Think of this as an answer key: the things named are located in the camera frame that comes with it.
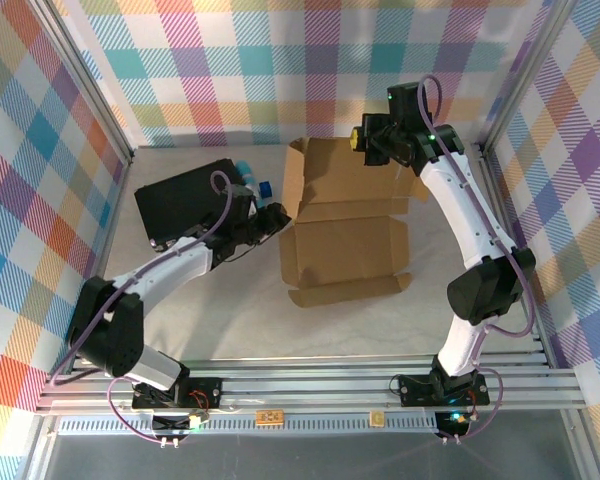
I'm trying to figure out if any brown cardboard box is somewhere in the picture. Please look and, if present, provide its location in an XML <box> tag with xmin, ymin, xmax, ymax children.
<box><xmin>278</xmin><ymin>137</ymin><xmax>431</xmax><ymax>310</ymax></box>

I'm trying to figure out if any light blue marker pen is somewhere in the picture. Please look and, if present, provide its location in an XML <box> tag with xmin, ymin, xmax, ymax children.
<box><xmin>234</xmin><ymin>159</ymin><xmax>266</xmax><ymax>206</ymax></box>

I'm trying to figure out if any black hard case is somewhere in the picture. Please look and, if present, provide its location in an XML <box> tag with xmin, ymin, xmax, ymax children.
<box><xmin>133</xmin><ymin>158</ymin><xmax>261</xmax><ymax>251</ymax></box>

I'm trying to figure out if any small black controller board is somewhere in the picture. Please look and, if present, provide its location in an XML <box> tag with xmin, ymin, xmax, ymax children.
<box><xmin>437</xmin><ymin>410</ymin><xmax>470</xmax><ymax>435</ymax></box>
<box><xmin>152</xmin><ymin>413</ymin><xmax>204</xmax><ymax>436</ymax></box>

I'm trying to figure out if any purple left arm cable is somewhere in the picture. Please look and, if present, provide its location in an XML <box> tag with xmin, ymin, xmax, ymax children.
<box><xmin>44</xmin><ymin>169</ymin><xmax>236</xmax><ymax>446</ymax></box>

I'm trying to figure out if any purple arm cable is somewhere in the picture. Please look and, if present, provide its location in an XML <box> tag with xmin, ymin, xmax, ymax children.
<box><xmin>414</xmin><ymin>74</ymin><xmax>537</xmax><ymax>444</ymax></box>
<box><xmin>44</xmin><ymin>169</ymin><xmax>236</xmax><ymax>446</ymax></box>

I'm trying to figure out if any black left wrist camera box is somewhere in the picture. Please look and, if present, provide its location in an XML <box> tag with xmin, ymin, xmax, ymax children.
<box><xmin>224</xmin><ymin>183</ymin><xmax>259</xmax><ymax>221</ymax></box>

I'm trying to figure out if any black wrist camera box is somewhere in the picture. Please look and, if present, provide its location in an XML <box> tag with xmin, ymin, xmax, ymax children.
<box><xmin>388</xmin><ymin>82</ymin><xmax>434</xmax><ymax>126</ymax></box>
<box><xmin>224</xmin><ymin>183</ymin><xmax>259</xmax><ymax>221</ymax></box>

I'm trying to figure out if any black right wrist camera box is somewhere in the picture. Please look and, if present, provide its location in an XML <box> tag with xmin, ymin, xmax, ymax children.
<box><xmin>388</xmin><ymin>82</ymin><xmax>434</xmax><ymax>126</ymax></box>

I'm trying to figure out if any aluminium frame post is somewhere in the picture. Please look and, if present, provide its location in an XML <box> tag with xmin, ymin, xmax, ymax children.
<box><xmin>477</xmin><ymin>0</ymin><xmax>571</xmax><ymax>151</ymax></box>
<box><xmin>32</xmin><ymin>0</ymin><xmax>136</xmax><ymax>164</ymax></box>

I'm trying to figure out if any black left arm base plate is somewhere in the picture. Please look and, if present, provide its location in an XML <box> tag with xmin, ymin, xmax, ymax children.
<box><xmin>132</xmin><ymin>377</ymin><xmax>224</xmax><ymax>409</ymax></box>

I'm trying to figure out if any aluminium frame rail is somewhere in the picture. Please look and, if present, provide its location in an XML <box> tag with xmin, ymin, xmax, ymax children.
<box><xmin>37</xmin><ymin>357</ymin><xmax>586</xmax><ymax>416</ymax></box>

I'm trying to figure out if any slotted grey cable duct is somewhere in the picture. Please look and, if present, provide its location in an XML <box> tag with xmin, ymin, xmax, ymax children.
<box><xmin>54</xmin><ymin>412</ymin><xmax>441</xmax><ymax>435</ymax></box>

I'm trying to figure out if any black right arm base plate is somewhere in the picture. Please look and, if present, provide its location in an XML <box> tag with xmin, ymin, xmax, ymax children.
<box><xmin>397</xmin><ymin>374</ymin><xmax>490</xmax><ymax>406</ymax></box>

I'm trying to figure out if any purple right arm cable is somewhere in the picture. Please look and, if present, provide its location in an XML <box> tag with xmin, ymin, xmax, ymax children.
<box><xmin>414</xmin><ymin>74</ymin><xmax>537</xmax><ymax>444</ymax></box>

